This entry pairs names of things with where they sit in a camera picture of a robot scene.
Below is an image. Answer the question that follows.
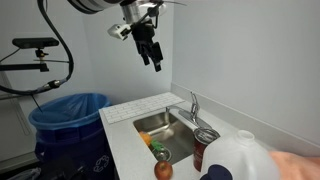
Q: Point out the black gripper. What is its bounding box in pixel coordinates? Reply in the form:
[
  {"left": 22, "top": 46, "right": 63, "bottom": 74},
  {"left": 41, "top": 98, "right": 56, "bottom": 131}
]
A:
[{"left": 132, "top": 19, "right": 163, "bottom": 72}]

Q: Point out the chrome sink faucet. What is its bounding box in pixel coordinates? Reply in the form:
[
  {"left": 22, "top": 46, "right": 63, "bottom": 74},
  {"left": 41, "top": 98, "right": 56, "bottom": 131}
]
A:
[{"left": 166, "top": 93, "right": 211, "bottom": 129}]

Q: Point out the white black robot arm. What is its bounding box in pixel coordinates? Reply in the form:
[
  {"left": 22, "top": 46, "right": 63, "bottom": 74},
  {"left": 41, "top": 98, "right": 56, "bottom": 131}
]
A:
[{"left": 68, "top": 0, "right": 166, "bottom": 72}]

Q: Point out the orange toy in sink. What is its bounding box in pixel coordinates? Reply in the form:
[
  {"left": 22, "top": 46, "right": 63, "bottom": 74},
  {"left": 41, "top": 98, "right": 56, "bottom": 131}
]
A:
[{"left": 139, "top": 131, "right": 152, "bottom": 146}]

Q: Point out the stainless steel sink basin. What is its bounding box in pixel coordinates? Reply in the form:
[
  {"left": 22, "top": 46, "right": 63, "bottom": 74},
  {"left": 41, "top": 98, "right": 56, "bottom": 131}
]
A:
[{"left": 133, "top": 112, "right": 194, "bottom": 164}]

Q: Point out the green toy in sink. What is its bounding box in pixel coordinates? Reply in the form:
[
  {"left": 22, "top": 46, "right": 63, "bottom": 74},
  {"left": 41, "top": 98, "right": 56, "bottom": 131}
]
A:
[{"left": 151, "top": 140, "right": 164, "bottom": 151}]

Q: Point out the white brick pattern mat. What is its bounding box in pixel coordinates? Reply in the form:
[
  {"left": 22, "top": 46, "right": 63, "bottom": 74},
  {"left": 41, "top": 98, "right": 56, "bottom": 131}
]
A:
[{"left": 100, "top": 92, "right": 183, "bottom": 124}]

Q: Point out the dark red tumbler cup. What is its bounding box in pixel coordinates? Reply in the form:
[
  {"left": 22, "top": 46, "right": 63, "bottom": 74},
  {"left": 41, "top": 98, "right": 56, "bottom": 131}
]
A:
[{"left": 193, "top": 127, "right": 220, "bottom": 171}]

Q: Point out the blue bin liner bag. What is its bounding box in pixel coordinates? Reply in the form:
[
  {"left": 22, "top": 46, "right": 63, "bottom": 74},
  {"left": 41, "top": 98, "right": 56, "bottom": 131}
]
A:
[{"left": 28, "top": 93, "right": 112, "bottom": 130}]

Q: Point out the red apple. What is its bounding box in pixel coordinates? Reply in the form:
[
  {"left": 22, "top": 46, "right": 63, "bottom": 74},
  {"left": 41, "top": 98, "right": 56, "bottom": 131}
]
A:
[{"left": 154, "top": 161, "right": 173, "bottom": 180}]

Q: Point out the blue recycling bin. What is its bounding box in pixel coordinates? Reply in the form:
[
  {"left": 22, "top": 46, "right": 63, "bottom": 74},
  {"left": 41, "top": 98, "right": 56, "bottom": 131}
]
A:
[{"left": 35, "top": 120, "right": 115, "bottom": 180}]

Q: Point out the clear plastic milk jug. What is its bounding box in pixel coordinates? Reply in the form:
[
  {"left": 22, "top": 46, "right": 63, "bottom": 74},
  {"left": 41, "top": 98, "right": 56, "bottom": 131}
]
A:
[{"left": 199, "top": 130, "right": 280, "bottom": 180}]

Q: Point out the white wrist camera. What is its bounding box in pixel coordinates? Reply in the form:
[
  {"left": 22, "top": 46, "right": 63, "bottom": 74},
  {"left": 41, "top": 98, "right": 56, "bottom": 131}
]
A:
[{"left": 108, "top": 24, "right": 131, "bottom": 40}]

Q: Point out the black camera on stand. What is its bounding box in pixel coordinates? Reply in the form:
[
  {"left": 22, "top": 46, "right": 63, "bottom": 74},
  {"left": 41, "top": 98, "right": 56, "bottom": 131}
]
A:
[{"left": 12, "top": 37, "right": 59, "bottom": 49}]

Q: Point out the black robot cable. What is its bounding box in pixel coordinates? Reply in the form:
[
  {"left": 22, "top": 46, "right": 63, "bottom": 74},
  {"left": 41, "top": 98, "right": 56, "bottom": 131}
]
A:
[{"left": 0, "top": 0, "right": 75, "bottom": 97}]

